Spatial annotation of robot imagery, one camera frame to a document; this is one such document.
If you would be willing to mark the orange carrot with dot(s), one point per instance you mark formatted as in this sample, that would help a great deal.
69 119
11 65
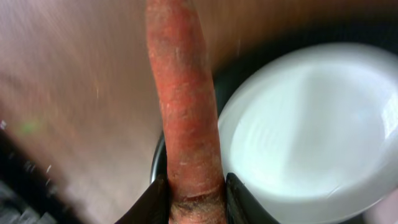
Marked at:
179 62

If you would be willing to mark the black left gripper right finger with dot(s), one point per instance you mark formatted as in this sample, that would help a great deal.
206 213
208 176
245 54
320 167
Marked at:
242 207

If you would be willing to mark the black rectangular waste tray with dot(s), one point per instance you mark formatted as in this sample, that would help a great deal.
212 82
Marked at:
30 182

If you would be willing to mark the white dinner plate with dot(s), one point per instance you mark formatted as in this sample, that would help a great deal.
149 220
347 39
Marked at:
311 133

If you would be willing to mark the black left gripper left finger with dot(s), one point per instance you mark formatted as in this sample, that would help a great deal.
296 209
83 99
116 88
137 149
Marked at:
152 207

